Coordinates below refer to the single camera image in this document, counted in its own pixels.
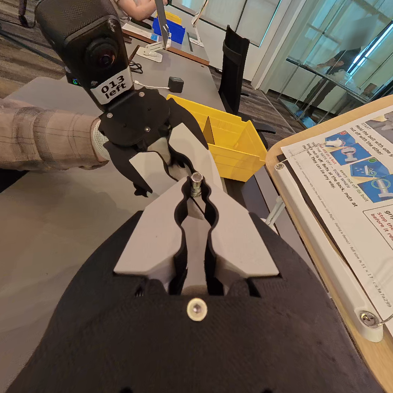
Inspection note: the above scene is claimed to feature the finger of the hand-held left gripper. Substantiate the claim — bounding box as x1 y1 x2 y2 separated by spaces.
129 149 185 197
169 123 223 191

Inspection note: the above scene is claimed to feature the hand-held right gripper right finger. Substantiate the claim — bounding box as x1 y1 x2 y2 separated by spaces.
203 181 280 295

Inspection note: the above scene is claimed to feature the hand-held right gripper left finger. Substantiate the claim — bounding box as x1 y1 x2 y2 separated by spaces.
114 176 188 292

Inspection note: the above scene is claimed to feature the steel bolt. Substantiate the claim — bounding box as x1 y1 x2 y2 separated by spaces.
189 172 204 198

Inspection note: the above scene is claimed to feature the yellow plastic storage bin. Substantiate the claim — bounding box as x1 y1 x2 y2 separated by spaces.
156 11 182 26
167 94 268 182

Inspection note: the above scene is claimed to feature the person's left forearm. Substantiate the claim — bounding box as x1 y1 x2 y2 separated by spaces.
0 98 105 172

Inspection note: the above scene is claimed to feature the person's left hand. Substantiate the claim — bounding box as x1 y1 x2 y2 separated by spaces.
92 118 111 161

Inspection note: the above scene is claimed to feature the black office chair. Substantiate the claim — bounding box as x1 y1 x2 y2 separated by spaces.
217 25 277 134

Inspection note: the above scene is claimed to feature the white stand ledge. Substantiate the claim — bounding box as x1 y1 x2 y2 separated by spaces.
274 163 384 343

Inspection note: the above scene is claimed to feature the blue plastic bin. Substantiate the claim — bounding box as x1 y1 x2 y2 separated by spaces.
152 16 186 44

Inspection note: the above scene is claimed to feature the printed instruction sheet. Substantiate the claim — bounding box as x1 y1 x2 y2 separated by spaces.
281 112 393 320

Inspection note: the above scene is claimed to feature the wooden document stand board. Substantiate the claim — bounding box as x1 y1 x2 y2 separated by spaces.
265 95 393 393

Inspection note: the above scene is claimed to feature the white usb cable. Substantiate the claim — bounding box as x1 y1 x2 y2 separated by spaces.
133 80 170 91

